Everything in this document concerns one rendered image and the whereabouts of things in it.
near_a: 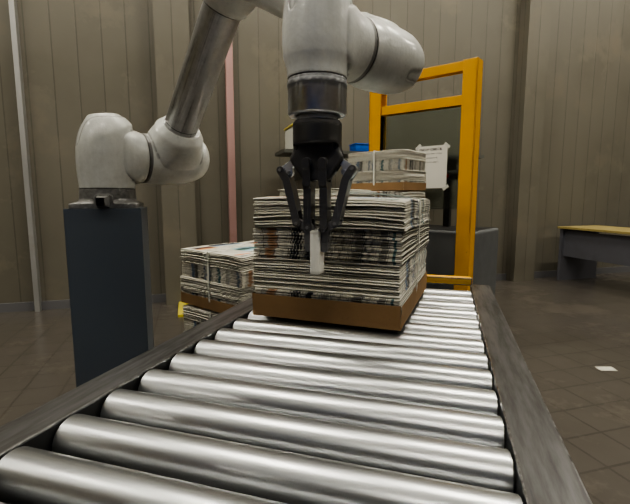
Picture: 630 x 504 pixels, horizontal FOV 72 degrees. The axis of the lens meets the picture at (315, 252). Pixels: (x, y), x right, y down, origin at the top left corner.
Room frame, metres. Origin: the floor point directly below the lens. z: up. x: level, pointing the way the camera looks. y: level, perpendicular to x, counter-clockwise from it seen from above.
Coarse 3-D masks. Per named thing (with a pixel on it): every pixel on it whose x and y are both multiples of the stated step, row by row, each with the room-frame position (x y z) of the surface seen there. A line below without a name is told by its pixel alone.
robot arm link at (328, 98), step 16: (288, 80) 0.66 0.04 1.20; (304, 80) 0.64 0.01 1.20; (320, 80) 0.63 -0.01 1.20; (336, 80) 0.64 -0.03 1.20; (288, 96) 0.66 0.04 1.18; (304, 96) 0.64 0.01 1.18; (320, 96) 0.63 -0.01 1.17; (336, 96) 0.64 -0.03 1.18; (288, 112) 0.67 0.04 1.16; (304, 112) 0.64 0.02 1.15; (320, 112) 0.64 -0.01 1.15; (336, 112) 0.64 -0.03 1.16
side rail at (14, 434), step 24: (240, 312) 0.85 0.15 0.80; (192, 336) 0.70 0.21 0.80; (144, 360) 0.60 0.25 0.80; (168, 360) 0.61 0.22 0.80; (96, 384) 0.52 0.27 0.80; (120, 384) 0.52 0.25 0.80; (48, 408) 0.45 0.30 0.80; (72, 408) 0.45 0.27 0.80; (96, 408) 0.48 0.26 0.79; (0, 432) 0.40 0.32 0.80; (24, 432) 0.40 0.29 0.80; (48, 432) 0.41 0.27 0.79; (0, 456) 0.37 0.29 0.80
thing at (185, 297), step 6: (186, 294) 1.68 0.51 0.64; (186, 300) 1.69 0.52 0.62; (192, 300) 1.66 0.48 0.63; (198, 300) 1.63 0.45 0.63; (204, 300) 1.61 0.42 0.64; (210, 300) 1.59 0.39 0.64; (198, 306) 1.64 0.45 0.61; (204, 306) 1.61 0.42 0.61; (210, 306) 1.59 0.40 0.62; (216, 306) 1.57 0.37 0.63; (222, 306) 1.54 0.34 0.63; (228, 306) 1.52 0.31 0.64
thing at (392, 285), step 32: (256, 224) 0.81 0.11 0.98; (288, 224) 0.78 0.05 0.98; (352, 224) 0.74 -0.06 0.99; (384, 224) 0.72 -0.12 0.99; (416, 224) 0.84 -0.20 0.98; (256, 256) 0.82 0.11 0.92; (288, 256) 0.80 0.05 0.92; (352, 256) 0.75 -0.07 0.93; (384, 256) 0.73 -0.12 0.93; (256, 288) 0.81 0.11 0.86; (288, 288) 0.79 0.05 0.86; (320, 288) 0.77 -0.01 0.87; (352, 288) 0.75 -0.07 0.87; (384, 288) 0.73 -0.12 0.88
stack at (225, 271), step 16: (192, 256) 1.66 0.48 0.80; (208, 256) 1.59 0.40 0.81; (224, 256) 1.53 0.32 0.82; (240, 256) 1.49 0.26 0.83; (192, 272) 1.66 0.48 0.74; (208, 272) 1.59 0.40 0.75; (224, 272) 1.53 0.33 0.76; (240, 272) 1.47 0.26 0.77; (192, 288) 1.65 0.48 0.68; (208, 288) 1.59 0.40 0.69; (224, 288) 1.54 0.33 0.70; (240, 288) 1.48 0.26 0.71; (192, 320) 1.66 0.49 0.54
